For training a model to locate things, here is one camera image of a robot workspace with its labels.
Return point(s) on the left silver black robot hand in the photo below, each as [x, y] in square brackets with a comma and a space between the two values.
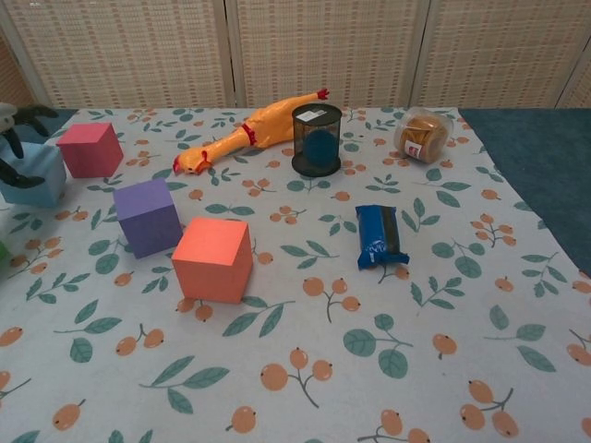
[7, 120]

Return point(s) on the light blue foam cube block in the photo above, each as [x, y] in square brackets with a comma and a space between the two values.
[41, 180]

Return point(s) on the green foam cube block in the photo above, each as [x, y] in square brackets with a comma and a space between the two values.
[3, 253]

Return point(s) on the purple foam cube block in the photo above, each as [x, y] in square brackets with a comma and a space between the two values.
[148, 217]

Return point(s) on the orange foam cube block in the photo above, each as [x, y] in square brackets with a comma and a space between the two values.
[210, 267]

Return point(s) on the pink foam cube block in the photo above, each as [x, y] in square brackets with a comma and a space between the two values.
[90, 152]

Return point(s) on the yellow rubber chicken toy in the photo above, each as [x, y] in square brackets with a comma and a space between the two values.
[268, 124]

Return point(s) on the blue ball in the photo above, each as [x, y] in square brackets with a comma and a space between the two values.
[317, 144]

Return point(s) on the black mesh cylinder container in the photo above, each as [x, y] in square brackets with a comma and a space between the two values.
[318, 117]

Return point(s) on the woven bamboo folding screen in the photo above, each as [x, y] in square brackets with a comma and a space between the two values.
[323, 51]

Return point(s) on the floral print tablecloth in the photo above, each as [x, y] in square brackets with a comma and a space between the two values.
[295, 332]

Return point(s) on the blue cookie package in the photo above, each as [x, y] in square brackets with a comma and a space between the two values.
[371, 235]

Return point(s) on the clear plastic cookie jar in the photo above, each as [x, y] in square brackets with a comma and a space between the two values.
[422, 136]

